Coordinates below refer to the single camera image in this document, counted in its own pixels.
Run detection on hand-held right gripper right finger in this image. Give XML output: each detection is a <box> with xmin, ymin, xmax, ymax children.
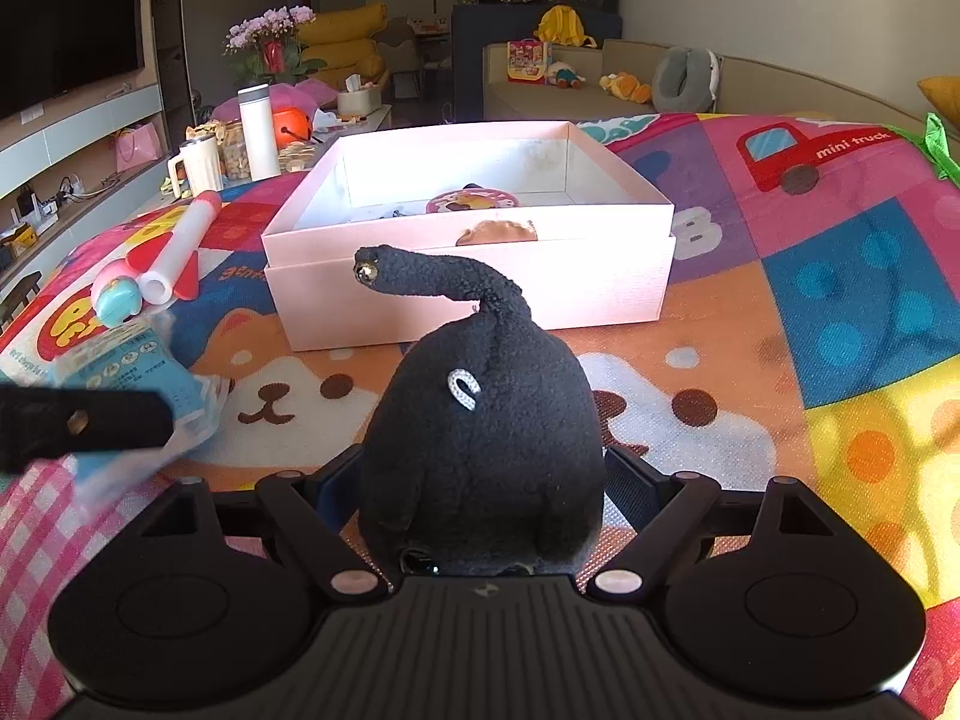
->
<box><xmin>592</xmin><ymin>450</ymin><xmax>826</xmax><ymax>595</ymax></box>

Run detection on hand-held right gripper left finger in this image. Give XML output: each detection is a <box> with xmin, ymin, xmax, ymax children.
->
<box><xmin>141</xmin><ymin>448</ymin><xmax>391</xmax><ymax>595</ymax></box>

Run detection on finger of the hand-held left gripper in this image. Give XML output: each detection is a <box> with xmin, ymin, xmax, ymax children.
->
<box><xmin>0</xmin><ymin>388</ymin><xmax>175</xmax><ymax>475</ymax></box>

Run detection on blue wet wipes pack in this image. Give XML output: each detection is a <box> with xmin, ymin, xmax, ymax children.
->
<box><xmin>0</xmin><ymin>315</ymin><xmax>230</xmax><ymax>500</ymax></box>

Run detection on black plush toy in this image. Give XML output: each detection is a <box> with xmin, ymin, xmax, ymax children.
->
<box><xmin>352</xmin><ymin>244</ymin><xmax>608</xmax><ymax>578</ymax></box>

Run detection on pink cardboard box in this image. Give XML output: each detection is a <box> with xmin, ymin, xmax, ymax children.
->
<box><xmin>261</xmin><ymin>120</ymin><xmax>676</xmax><ymax>352</ymax></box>

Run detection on pink and blue squishy doll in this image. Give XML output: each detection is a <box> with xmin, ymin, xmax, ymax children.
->
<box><xmin>91</xmin><ymin>259</ymin><xmax>143</xmax><ymax>329</ymax></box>

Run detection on wooden stool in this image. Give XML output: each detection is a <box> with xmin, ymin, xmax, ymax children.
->
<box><xmin>0</xmin><ymin>274</ymin><xmax>42</xmax><ymax>331</ymax></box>

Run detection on white and red toy rocket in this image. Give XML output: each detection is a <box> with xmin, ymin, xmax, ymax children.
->
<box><xmin>124</xmin><ymin>191</ymin><xmax>224</xmax><ymax>308</ymax></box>

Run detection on white router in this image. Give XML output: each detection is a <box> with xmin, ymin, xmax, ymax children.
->
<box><xmin>15</xmin><ymin>187</ymin><xmax>61</xmax><ymax>233</ymax></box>

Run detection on cream lidded mug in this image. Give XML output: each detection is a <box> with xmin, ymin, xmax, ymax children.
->
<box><xmin>166</xmin><ymin>136</ymin><xmax>224</xmax><ymax>200</ymax></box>

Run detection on colourful printed play mat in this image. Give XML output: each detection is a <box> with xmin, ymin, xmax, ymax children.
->
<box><xmin>0</xmin><ymin>111</ymin><xmax>960</xmax><ymax>698</ymax></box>

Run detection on pink gift bag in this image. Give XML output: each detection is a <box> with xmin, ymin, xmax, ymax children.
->
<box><xmin>114</xmin><ymin>120</ymin><xmax>162</xmax><ymax>172</ymax></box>

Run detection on clear snack jar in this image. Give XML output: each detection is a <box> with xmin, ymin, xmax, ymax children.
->
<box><xmin>217</xmin><ymin>120</ymin><xmax>252</xmax><ymax>181</ymax></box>

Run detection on white thermos bottle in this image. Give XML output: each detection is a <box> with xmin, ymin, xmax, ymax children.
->
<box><xmin>238</xmin><ymin>84</ymin><xmax>281</xmax><ymax>181</ymax></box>

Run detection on round pink printed item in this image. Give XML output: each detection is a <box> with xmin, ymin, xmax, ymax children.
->
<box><xmin>425</xmin><ymin>187</ymin><xmax>518</xmax><ymax>215</ymax></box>

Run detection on orange pumpkin bucket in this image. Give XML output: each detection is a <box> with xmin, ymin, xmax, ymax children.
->
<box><xmin>271</xmin><ymin>106</ymin><xmax>312</xmax><ymax>147</ymax></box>

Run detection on white coffee table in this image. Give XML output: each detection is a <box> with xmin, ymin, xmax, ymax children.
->
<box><xmin>161</xmin><ymin>103</ymin><xmax>395</xmax><ymax>203</ymax></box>

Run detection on pink cushion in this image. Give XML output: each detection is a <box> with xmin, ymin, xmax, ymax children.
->
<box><xmin>214</xmin><ymin>82</ymin><xmax>342</xmax><ymax>125</ymax></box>

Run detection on white tissue box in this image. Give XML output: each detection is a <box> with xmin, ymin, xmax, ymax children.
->
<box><xmin>337</xmin><ymin>75</ymin><xmax>383</xmax><ymax>117</ymax></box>

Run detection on orange plush toy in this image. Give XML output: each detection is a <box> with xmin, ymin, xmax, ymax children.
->
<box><xmin>600</xmin><ymin>73</ymin><xmax>652</xmax><ymax>104</ymax></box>

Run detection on black television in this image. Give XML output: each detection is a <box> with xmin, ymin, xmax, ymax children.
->
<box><xmin>0</xmin><ymin>0</ymin><xmax>146</xmax><ymax>121</ymax></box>

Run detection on grey neck pillow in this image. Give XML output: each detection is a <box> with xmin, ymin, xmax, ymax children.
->
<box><xmin>651</xmin><ymin>45</ymin><xmax>721</xmax><ymax>113</ymax></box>

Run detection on pink potted flowers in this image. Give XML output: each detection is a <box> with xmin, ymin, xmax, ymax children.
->
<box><xmin>223</xmin><ymin>6</ymin><xmax>327</xmax><ymax>87</ymax></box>

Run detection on beige sofa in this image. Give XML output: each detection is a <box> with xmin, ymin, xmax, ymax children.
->
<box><xmin>482</xmin><ymin>37</ymin><xmax>923</xmax><ymax>125</ymax></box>

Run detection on colourful toy box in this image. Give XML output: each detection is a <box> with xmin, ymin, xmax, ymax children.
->
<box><xmin>507</xmin><ymin>40</ymin><xmax>554</xmax><ymax>85</ymax></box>

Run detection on yellow beanbag chair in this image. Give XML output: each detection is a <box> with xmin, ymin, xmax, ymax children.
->
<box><xmin>298</xmin><ymin>4</ymin><xmax>389</xmax><ymax>91</ymax></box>

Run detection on dark blue cabinet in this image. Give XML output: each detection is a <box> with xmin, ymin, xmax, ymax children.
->
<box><xmin>451</xmin><ymin>4</ymin><xmax>623</xmax><ymax>121</ymax></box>

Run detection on dining chair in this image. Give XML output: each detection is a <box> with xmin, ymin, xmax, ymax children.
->
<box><xmin>379</xmin><ymin>19</ymin><xmax>421</xmax><ymax>98</ymax></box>

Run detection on green plastic bag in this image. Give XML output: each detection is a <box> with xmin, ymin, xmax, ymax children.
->
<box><xmin>924</xmin><ymin>112</ymin><xmax>960</xmax><ymax>182</ymax></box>

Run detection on yellow backpack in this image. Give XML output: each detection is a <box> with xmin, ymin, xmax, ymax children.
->
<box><xmin>534</xmin><ymin>5</ymin><xmax>597</xmax><ymax>50</ymax></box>

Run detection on yellow cushion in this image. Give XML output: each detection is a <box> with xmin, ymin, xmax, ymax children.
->
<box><xmin>916</xmin><ymin>75</ymin><xmax>960</xmax><ymax>140</ymax></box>

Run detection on white wall shelf unit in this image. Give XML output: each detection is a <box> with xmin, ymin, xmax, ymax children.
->
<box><xmin>0</xmin><ymin>79</ymin><xmax>170</xmax><ymax>293</ymax></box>

